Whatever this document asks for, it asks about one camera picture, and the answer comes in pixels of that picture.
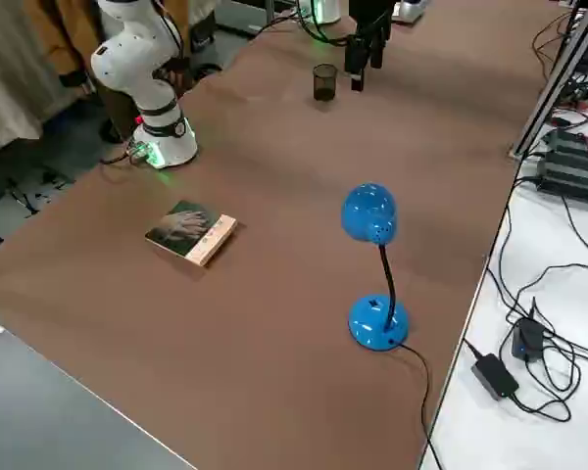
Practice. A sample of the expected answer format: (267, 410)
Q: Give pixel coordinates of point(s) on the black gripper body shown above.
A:
(367, 14)

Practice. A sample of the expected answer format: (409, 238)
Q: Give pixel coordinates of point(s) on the green colourful juice book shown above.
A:
(407, 12)

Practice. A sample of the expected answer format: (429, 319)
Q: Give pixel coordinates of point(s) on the dark book with hand cover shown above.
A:
(186, 227)

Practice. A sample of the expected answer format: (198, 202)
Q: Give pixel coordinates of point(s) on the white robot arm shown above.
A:
(326, 11)
(147, 73)

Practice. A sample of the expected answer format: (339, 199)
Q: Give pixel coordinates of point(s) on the black mesh pen holder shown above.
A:
(325, 83)

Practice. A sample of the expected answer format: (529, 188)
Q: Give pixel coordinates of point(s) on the blue desk lamp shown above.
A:
(370, 215)

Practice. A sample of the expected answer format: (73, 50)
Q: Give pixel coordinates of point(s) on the black ribbed power supply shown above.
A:
(573, 161)

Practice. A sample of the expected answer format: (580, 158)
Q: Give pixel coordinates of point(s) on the person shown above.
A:
(54, 44)

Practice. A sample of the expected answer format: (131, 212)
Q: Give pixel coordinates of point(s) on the small black hub box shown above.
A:
(528, 339)

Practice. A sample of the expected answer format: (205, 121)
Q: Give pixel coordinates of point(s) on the black power adapter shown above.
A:
(495, 376)

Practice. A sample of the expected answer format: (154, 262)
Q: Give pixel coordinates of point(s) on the beige curtain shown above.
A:
(5, 83)

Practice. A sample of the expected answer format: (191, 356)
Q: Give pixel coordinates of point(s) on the grey side table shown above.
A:
(44, 416)

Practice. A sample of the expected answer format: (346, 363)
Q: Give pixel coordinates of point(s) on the aluminium frame post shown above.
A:
(553, 83)

